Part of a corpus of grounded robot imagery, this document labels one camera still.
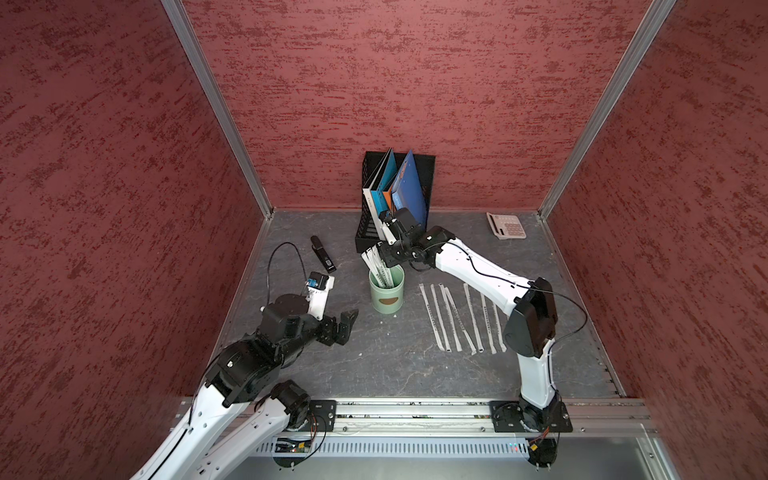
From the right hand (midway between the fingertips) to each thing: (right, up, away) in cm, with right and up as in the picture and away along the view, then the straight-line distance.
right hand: (387, 256), depth 86 cm
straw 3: (+20, -17, +8) cm, 27 cm away
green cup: (0, -13, +1) cm, 13 cm away
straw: (+14, -20, +6) cm, 25 cm away
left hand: (-11, -12, -17) cm, 24 cm away
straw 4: (+25, -28, -1) cm, 37 cm away
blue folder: (+7, +22, +15) cm, 28 cm away
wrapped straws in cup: (-4, -1, -2) cm, 4 cm away
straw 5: (+27, -21, +6) cm, 35 cm away
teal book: (0, +26, +6) cm, 27 cm away
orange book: (0, +18, 0) cm, 18 cm away
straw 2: (+17, -20, +6) cm, 27 cm away
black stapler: (-24, 0, +20) cm, 31 cm away
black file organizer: (-7, +5, +21) cm, 23 cm away
